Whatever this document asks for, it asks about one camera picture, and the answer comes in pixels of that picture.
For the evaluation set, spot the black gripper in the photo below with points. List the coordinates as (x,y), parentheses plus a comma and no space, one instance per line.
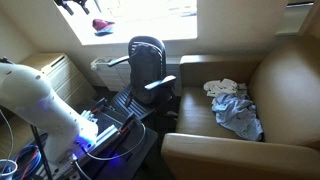
(71,1)

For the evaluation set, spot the blue striped garment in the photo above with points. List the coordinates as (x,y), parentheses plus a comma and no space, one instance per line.
(238,115)

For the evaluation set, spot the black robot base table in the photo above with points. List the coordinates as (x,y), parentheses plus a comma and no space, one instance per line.
(133,146)

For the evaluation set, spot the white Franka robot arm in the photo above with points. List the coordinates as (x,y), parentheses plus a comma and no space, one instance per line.
(33,96)

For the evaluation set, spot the black office chair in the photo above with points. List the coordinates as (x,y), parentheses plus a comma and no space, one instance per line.
(160,83)

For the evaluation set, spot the white crumpled garment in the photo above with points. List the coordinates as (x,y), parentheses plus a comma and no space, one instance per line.
(221,87)

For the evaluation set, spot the tan leather sofa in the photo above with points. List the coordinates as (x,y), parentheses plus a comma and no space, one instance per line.
(283,100)

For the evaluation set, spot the red and white cap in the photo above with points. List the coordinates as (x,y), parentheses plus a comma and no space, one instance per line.
(102,26)

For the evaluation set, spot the black clamp with red tip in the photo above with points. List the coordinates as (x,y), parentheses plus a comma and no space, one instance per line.
(127,122)
(99,105)

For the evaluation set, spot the white plastic cup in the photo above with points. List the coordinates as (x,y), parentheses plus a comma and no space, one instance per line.
(8,168)

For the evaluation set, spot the white wall radiator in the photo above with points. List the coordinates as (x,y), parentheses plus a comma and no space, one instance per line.
(111,75)

